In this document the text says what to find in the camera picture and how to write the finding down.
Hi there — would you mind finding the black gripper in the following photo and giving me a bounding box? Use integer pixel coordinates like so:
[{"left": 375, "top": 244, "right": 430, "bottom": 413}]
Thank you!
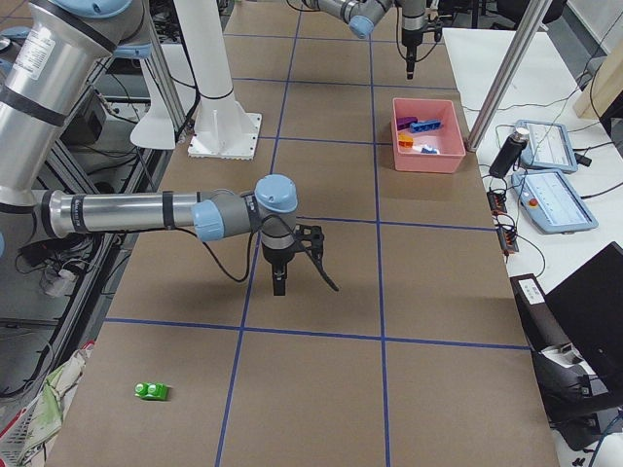
[
  {"left": 261, "top": 224, "right": 324, "bottom": 297},
  {"left": 400, "top": 14, "right": 442, "bottom": 80}
]

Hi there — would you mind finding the purple block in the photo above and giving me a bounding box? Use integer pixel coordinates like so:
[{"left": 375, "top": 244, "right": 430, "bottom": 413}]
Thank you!
[{"left": 395, "top": 116, "right": 419, "bottom": 130}]

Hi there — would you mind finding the long blue block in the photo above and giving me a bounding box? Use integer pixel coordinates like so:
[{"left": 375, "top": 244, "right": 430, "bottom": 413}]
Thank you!
[{"left": 409, "top": 119, "right": 442, "bottom": 133}]

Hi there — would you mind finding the orange block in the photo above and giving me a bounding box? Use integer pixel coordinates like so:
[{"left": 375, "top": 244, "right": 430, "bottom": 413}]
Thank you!
[{"left": 397, "top": 134, "right": 415, "bottom": 148}]

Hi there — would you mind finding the pink plastic box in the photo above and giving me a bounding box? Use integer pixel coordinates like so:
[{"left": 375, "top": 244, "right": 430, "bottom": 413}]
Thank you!
[{"left": 390, "top": 97, "right": 466, "bottom": 173}]

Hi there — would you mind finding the black water bottle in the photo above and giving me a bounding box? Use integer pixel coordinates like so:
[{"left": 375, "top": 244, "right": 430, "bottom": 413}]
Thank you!
[{"left": 489, "top": 126, "right": 530, "bottom": 179}]

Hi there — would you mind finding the blue teach pendant far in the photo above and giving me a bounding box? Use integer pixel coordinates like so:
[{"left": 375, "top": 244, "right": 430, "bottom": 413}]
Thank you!
[{"left": 516, "top": 120, "right": 578, "bottom": 173}]

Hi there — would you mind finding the blue teach pendant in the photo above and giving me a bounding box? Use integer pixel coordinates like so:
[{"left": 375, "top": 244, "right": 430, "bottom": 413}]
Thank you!
[
  {"left": 511, "top": 169, "right": 599, "bottom": 234},
  {"left": 516, "top": 120, "right": 578, "bottom": 173}
]

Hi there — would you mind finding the green block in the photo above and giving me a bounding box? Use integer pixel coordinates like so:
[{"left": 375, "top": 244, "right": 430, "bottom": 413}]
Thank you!
[{"left": 134, "top": 382, "right": 168, "bottom": 402}]

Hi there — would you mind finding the blue teach pendant near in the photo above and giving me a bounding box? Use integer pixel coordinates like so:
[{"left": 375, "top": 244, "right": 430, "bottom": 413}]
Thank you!
[{"left": 511, "top": 169, "right": 599, "bottom": 234}]

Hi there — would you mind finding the black laptop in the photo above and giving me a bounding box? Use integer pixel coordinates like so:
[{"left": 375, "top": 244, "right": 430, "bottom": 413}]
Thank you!
[{"left": 510, "top": 242, "right": 622, "bottom": 450}]

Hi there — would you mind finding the aluminium frame post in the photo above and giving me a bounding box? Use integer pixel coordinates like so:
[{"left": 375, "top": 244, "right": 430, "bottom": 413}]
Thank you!
[{"left": 465, "top": 0, "right": 552, "bottom": 152}]

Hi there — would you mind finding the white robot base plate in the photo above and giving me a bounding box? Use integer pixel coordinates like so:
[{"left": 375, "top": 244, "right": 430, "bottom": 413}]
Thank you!
[{"left": 188, "top": 110, "right": 262, "bottom": 161}]

